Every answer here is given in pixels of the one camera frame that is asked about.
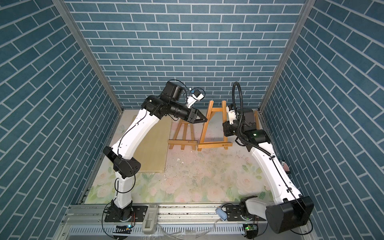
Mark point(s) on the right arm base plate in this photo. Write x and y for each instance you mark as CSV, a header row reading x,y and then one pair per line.
x,y
239,213

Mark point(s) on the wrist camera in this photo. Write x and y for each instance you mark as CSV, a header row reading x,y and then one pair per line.
x,y
195,95
231,113

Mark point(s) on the pink cup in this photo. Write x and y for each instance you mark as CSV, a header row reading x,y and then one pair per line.
x,y
286,167

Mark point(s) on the wooden canvas board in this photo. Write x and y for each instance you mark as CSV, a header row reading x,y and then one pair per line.
x,y
152,151

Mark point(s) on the wooden easel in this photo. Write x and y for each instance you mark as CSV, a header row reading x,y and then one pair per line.
x,y
257,121
184,136
212,135

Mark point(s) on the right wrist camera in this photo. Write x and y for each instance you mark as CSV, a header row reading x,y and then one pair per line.
x,y
231,113

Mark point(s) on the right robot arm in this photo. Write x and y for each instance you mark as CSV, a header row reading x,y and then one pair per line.
x,y
289,208

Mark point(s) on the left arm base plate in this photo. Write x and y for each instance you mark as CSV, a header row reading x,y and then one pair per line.
x,y
138,211

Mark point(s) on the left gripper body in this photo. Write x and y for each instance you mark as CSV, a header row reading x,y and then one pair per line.
x,y
184,113

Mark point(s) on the grey rail handle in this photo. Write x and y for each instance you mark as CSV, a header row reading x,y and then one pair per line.
x,y
149,224

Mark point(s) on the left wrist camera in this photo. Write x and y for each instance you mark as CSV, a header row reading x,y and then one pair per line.
x,y
195,95

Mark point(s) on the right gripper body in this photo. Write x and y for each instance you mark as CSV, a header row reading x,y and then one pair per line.
x,y
230,130

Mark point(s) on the blue white connector plug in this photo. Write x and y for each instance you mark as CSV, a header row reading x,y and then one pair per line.
x,y
222,214

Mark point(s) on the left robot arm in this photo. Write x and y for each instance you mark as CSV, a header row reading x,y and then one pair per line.
x,y
121,154

